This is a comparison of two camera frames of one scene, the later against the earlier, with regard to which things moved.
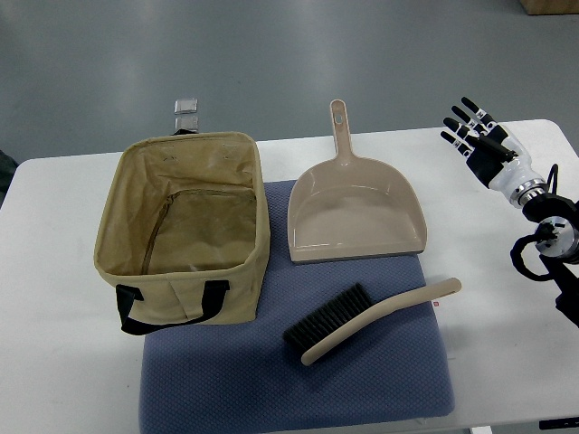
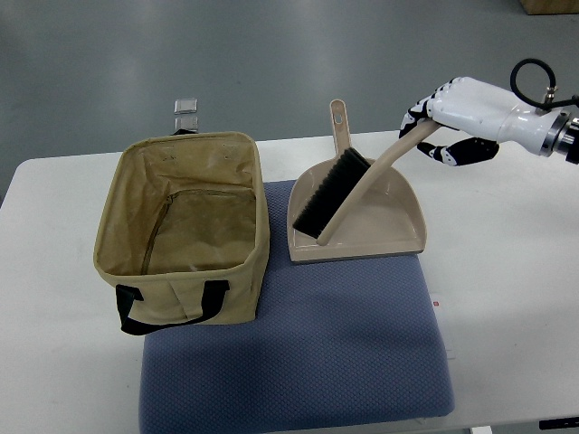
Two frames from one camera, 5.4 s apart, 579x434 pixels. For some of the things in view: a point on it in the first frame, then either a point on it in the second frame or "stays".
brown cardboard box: (539, 7) stays
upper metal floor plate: (185, 106) stays
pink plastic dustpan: (348, 207) stays
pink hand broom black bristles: (351, 311) → (343, 186)
